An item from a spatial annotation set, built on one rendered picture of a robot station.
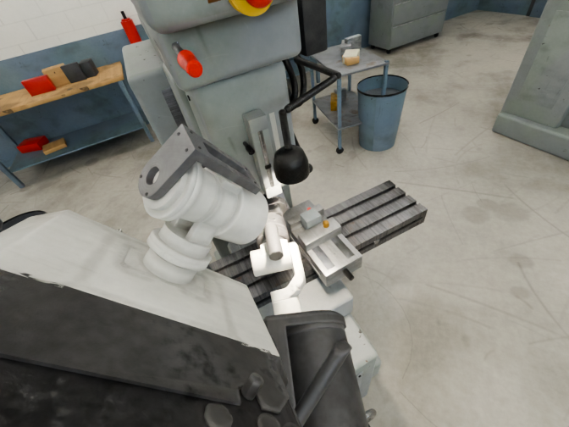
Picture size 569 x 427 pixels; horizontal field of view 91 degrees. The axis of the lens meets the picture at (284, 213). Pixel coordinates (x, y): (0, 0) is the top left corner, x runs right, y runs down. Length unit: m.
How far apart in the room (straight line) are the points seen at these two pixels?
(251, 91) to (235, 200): 0.37
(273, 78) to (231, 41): 0.12
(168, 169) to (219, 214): 0.06
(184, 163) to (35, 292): 0.12
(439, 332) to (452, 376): 0.23
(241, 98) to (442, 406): 1.73
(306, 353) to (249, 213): 0.18
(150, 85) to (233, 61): 0.54
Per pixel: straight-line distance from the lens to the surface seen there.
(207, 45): 0.53
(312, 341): 0.37
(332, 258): 0.98
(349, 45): 3.23
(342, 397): 0.36
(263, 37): 0.56
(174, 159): 0.24
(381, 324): 1.97
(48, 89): 4.50
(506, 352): 2.11
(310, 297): 1.08
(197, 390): 0.19
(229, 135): 0.63
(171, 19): 0.43
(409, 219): 1.22
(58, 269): 0.24
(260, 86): 0.61
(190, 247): 0.27
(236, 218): 0.27
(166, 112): 1.07
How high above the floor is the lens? 1.80
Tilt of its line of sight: 45 degrees down
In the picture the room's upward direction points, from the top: 12 degrees counter-clockwise
